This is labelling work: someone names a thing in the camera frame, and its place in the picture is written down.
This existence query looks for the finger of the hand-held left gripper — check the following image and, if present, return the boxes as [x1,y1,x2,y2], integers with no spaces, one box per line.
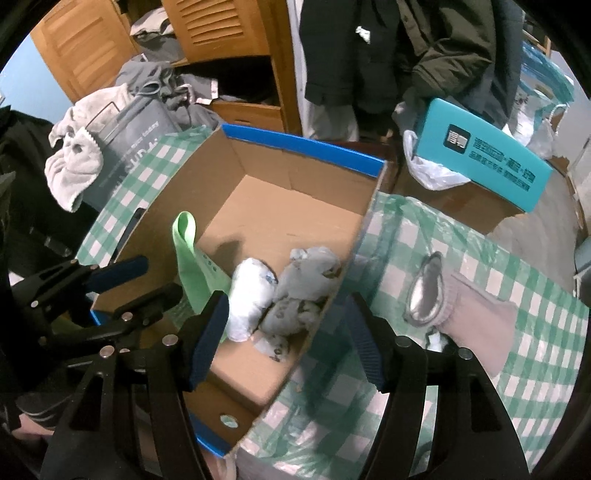
[9,257,149,324]
[41,283,183,365]

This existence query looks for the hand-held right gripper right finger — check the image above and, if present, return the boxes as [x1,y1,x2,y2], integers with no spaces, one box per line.
[345,292,532,480]

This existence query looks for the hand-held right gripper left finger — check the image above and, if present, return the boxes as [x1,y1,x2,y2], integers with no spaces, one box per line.
[41,291,230,480]

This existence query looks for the light blue sock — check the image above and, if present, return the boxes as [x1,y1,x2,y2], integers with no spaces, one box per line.
[225,257,279,343]

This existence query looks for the light green sock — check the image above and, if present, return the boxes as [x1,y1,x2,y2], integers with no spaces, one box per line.
[172,211,232,324]

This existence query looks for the grey sock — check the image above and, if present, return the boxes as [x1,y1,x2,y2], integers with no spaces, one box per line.
[259,246,342,340]

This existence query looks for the long pink knit sock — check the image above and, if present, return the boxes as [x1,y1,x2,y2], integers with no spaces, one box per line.
[403,251,520,379]

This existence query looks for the blue cardboard box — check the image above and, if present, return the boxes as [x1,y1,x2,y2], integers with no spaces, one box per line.
[90,122,386,457]

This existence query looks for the white towel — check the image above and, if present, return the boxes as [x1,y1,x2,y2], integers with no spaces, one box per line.
[44,85,134,213]

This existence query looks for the black cloth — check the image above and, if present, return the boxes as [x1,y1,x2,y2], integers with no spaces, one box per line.
[0,106,93,278]

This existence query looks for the grey printed bag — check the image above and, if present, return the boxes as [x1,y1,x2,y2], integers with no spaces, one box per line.
[83,99,183,210]

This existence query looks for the green checked plastic tablecloth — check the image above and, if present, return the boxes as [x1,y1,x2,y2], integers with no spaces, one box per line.
[76,124,591,480]

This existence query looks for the brown cardboard box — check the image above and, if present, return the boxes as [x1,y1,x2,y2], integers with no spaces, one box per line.
[392,161,527,236]

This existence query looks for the white plastic bag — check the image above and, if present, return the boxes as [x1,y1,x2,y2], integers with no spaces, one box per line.
[403,129,469,191]

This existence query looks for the grey hoodie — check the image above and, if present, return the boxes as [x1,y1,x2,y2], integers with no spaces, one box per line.
[115,60,218,127]

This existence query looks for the wooden wardrobe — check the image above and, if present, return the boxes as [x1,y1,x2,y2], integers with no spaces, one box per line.
[30,0,301,137]

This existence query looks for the long white garment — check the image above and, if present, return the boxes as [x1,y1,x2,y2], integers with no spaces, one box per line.
[302,99,361,141]

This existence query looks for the teal printed box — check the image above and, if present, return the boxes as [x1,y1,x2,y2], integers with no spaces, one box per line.
[412,98,554,214]

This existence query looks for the wooden louvered wardrobe door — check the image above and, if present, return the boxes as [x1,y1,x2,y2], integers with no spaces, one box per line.
[161,0,271,63]
[30,0,139,104]

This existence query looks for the grey folded clothes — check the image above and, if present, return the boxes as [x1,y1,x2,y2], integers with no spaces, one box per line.
[129,9,185,63]

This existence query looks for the black jacket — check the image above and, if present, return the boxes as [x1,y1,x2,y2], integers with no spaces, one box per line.
[299,0,416,114]

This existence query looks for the dark blue jacket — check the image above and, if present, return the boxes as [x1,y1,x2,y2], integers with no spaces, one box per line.
[475,0,525,130]

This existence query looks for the olive green jacket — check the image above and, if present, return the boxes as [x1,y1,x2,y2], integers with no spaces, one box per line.
[397,0,497,100]

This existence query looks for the clear storage bag blue top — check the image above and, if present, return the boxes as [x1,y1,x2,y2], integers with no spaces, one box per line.
[508,41,575,160]

